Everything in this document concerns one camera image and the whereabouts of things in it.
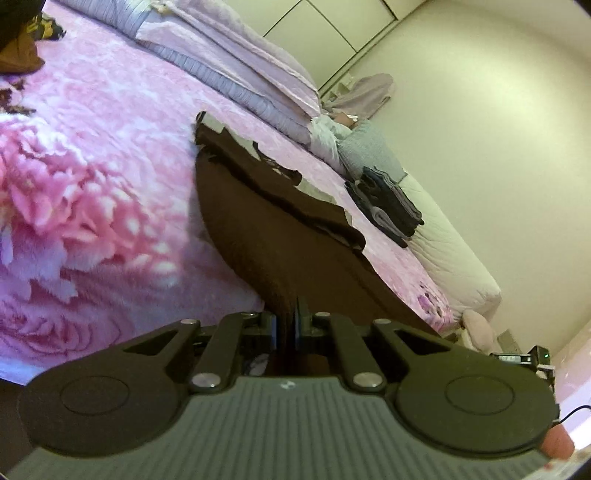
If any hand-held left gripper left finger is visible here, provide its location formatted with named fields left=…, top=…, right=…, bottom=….
left=122, top=310, right=278, bottom=393

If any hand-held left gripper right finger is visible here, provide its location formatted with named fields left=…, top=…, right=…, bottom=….
left=295, top=298, right=447, bottom=393

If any brown and grey sweater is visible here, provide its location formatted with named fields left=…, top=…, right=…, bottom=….
left=193, top=111, right=444, bottom=376

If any stack of folded dark clothes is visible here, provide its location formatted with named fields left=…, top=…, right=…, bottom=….
left=344, top=166, right=426, bottom=250

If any white mattress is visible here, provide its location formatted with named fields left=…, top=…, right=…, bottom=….
left=318, top=152, right=502, bottom=324

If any pale pink cushion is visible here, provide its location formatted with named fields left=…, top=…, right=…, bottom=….
left=462, top=309, right=504, bottom=354

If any grey knit pillow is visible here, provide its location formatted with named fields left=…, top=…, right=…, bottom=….
left=337, top=120, right=408, bottom=183

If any white cloth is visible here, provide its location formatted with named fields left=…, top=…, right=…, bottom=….
left=310, top=114, right=356, bottom=162

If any black electronic device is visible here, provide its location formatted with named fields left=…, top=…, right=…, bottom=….
left=489, top=345, right=552, bottom=371

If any pink floral blanket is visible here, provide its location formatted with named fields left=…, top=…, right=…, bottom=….
left=0, top=0, right=462, bottom=384

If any lilac hanging garment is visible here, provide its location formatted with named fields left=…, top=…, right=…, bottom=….
left=323, top=73, right=394, bottom=121

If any cream wardrobe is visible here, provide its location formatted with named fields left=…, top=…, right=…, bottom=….
left=222, top=0, right=430, bottom=93

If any orange-brown garment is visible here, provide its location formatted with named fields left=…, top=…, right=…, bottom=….
left=0, top=32, right=46, bottom=75

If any black and yellow garment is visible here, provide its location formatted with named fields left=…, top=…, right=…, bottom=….
left=25, top=13, right=68, bottom=40

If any black cable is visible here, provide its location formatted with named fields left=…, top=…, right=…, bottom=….
left=551, top=405, right=591, bottom=425

